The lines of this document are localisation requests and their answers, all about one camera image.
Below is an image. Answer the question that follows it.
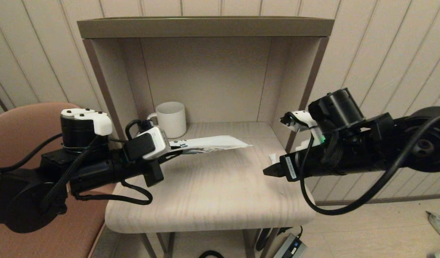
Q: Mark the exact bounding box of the white horse print bag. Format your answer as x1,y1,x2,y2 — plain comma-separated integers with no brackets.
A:
168,135,253,155

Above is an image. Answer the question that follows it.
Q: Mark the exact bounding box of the white ribbed ceramic mug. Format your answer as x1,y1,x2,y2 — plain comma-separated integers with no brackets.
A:
147,101,187,139

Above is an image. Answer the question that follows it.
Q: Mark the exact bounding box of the grey power adapter brick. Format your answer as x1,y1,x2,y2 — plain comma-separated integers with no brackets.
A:
274,234,307,258

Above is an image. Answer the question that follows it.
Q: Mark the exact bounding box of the pink brown upholstered chair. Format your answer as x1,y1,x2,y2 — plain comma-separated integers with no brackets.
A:
0,102,129,258

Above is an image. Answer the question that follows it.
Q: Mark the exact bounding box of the brown baseboard strip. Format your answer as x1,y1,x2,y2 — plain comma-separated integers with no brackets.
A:
315,193,440,207

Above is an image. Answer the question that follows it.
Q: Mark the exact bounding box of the beige wooden nightstand shelf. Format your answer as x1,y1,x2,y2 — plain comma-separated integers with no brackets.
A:
77,17,334,258

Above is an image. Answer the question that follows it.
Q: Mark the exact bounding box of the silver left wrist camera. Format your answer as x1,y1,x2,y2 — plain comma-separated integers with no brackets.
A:
123,126,171,162

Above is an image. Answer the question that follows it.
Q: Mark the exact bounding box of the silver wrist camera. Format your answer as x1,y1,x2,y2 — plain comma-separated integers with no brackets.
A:
123,126,171,162
280,110,326,153

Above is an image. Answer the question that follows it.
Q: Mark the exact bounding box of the black left camera cable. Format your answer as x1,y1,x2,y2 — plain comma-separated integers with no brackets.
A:
125,119,154,141

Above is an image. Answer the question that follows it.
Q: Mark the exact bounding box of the black camera cable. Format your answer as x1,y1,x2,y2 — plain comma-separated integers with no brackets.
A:
125,119,154,141
299,114,440,216

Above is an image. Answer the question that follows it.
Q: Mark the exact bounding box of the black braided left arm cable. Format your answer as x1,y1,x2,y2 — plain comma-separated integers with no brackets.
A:
75,181,153,205

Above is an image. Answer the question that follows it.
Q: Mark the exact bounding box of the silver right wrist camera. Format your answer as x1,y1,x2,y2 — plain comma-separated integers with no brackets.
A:
280,110,326,153

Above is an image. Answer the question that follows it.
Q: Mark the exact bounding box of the black right camera cable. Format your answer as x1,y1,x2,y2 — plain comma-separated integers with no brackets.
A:
299,114,440,216

